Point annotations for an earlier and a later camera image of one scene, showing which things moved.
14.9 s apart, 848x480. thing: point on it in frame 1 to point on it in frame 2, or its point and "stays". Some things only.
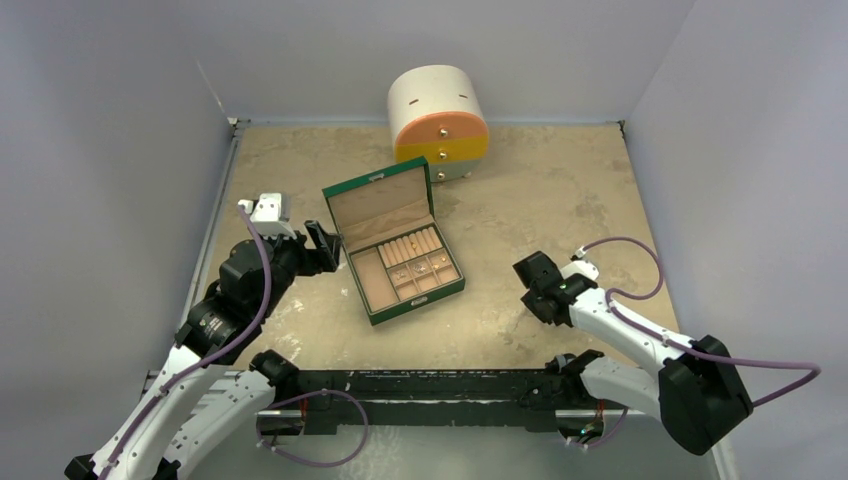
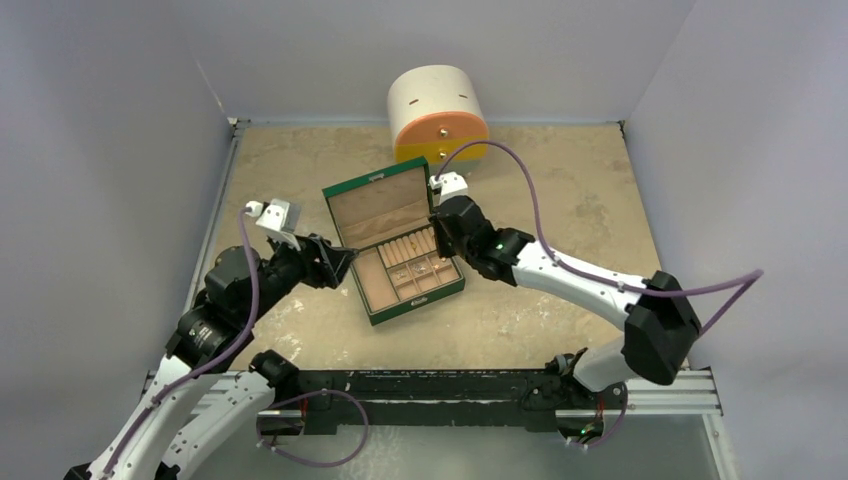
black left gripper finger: x=327 y=244 to x=334 y=261
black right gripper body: x=532 y=283 to x=444 y=229
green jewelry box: x=397 y=255 stays
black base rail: x=328 y=399 stays
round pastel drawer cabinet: x=437 y=112 stays
